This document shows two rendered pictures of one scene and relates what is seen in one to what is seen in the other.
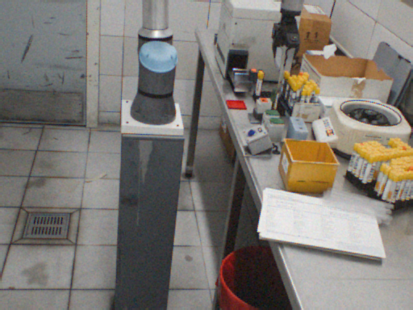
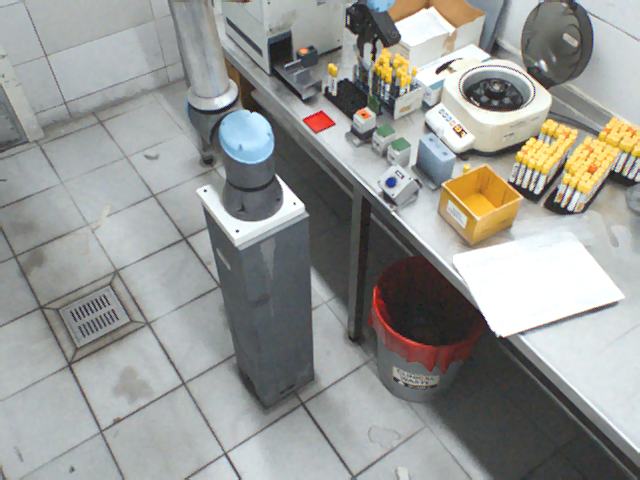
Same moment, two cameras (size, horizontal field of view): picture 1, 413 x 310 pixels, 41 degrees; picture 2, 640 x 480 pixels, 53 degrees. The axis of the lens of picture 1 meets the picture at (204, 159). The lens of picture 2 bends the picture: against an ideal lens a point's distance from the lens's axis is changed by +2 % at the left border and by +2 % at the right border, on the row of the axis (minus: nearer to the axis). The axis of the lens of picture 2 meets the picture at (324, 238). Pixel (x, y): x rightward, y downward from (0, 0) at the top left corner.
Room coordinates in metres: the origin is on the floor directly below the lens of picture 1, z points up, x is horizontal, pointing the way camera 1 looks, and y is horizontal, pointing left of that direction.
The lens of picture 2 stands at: (0.58, 0.46, 2.05)
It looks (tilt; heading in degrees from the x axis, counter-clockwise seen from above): 50 degrees down; 336
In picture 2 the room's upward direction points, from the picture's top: straight up
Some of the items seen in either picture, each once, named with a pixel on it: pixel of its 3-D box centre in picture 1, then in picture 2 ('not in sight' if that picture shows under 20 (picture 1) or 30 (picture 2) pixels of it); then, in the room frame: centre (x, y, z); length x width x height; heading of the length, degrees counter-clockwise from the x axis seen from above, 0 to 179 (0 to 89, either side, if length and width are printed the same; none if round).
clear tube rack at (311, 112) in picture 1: (298, 101); (386, 85); (1.90, -0.32, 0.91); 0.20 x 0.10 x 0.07; 11
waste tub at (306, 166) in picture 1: (306, 166); (478, 205); (1.38, -0.29, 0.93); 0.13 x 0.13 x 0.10; 7
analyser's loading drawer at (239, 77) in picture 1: (239, 75); (293, 70); (2.07, -0.09, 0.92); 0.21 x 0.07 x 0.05; 11
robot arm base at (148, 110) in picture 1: (154, 101); (251, 185); (1.64, 0.19, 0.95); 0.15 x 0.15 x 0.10
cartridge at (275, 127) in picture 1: (274, 129); (398, 153); (1.64, -0.22, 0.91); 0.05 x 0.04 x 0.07; 101
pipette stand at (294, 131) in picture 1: (295, 138); (434, 161); (1.56, -0.28, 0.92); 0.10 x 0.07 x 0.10; 5
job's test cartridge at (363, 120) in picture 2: (263, 108); (364, 123); (1.77, -0.18, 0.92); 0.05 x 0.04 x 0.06; 101
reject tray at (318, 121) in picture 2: (235, 104); (318, 121); (1.87, -0.09, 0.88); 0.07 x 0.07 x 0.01; 11
